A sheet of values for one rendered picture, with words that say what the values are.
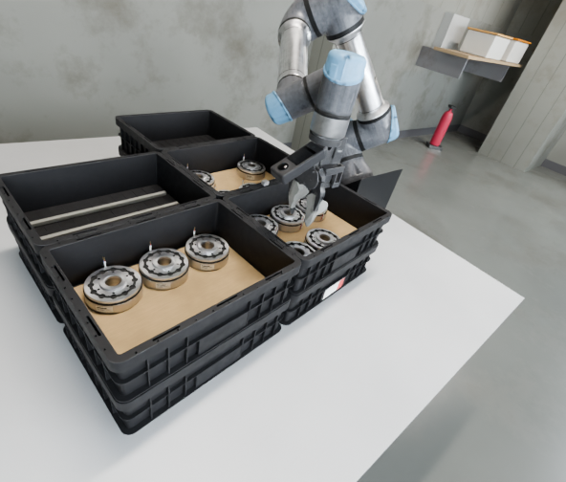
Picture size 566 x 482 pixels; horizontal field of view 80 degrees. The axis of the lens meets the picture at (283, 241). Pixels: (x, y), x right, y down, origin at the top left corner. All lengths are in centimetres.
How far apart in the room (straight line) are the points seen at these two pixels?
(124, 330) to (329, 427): 44
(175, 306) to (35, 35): 212
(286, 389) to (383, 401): 22
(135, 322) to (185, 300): 10
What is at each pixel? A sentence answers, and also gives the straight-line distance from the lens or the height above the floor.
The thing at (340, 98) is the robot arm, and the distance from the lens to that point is 69.
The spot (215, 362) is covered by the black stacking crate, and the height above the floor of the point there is 76.
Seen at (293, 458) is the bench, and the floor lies 70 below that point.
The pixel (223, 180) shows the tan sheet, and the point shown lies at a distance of 118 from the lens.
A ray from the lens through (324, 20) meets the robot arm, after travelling 113.
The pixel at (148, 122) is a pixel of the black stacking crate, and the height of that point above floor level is 90.
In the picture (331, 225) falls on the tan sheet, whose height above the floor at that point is 83.
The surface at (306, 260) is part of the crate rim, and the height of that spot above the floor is 93.
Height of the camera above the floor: 137
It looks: 36 degrees down
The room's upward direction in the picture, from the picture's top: 14 degrees clockwise
